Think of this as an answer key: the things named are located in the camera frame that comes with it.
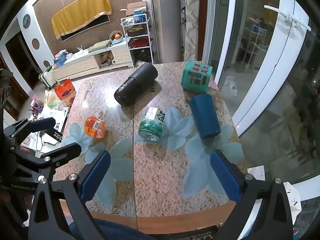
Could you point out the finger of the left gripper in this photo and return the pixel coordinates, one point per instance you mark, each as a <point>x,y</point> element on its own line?
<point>60,153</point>
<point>41,125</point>

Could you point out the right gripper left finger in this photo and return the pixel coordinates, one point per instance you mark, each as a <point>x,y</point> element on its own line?
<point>80,188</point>

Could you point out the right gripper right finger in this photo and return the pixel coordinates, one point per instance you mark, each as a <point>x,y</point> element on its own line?
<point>244,190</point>

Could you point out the green clear plastic cup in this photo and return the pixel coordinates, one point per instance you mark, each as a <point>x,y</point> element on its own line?
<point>151,127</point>

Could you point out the black zipper box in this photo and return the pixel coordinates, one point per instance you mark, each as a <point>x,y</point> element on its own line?
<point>54,134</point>

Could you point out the orange shopping bag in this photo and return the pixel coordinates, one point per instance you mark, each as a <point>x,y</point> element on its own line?
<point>66,92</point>

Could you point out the orange plastic jar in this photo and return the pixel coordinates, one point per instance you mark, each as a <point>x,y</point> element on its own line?
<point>95,127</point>

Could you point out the black cylindrical bottle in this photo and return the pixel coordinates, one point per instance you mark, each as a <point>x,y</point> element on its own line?
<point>136,84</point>

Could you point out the white tv cabinet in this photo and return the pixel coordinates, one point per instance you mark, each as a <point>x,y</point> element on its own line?
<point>90,62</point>

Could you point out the fruit bowl with oranges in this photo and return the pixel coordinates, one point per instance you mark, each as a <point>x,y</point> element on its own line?
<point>116,36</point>

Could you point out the dark blue tumbler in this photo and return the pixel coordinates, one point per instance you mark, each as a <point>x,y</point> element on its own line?
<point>204,115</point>

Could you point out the yellow cloth covered television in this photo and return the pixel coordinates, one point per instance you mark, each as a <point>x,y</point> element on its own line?
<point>79,14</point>

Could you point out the white slippers pair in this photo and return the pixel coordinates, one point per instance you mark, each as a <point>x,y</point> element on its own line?
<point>231,84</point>

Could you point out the cardboard box on rack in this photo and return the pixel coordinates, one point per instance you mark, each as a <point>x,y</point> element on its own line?
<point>131,7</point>

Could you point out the green printed box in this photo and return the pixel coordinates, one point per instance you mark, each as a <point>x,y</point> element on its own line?
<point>196,77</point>

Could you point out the white wire shelf rack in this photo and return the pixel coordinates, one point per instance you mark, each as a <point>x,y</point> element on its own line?
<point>137,31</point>

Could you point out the white window handle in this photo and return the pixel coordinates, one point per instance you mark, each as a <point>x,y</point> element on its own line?
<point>287,16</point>

